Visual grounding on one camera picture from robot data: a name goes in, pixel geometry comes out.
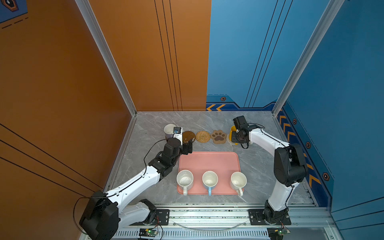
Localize yellow mug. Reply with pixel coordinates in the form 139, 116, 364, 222
228, 126, 239, 146

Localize cork paw print coaster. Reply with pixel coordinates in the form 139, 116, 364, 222
211, 130, 227, 144

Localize purple mug white inside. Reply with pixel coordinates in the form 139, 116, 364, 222
164, 124, 176, 140

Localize glossy dark wooden coaster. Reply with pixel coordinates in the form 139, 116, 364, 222
183, 131, 196, 144

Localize woven rattan round coaster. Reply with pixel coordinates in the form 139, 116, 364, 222
196, 131, 211, 143

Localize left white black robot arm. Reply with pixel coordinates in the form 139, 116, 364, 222
79, 138, 193, 240

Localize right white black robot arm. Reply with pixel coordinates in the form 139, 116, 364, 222
231, 116, 309, 225

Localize pink rectangular tray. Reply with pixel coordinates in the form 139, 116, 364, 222
177, 152, 241, 196

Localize left green circuit board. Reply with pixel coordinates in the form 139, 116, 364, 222
138, 229, 159, 240

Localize right circuit board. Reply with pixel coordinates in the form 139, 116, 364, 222
267, 228, 291, 240

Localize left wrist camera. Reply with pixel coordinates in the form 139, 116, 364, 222
173, 127, 183, 145

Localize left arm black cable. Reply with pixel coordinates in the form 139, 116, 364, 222
72, 138, 168, 235

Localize white mug blue handle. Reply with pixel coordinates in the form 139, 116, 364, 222
202, 171, 219, 196

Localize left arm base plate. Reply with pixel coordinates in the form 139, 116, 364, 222
132, 209, 170, 226

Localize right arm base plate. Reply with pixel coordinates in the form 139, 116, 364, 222
248, 208, 292, 226

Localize right aluminium corner post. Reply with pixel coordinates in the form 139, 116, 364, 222
272, 0, 345, 117

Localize aluminium corner post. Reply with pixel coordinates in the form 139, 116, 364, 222
75, 0, 137, 117
272, 0, 345, 117

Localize left aluminium corner post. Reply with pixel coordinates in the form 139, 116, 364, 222
75, 0, 137, 117

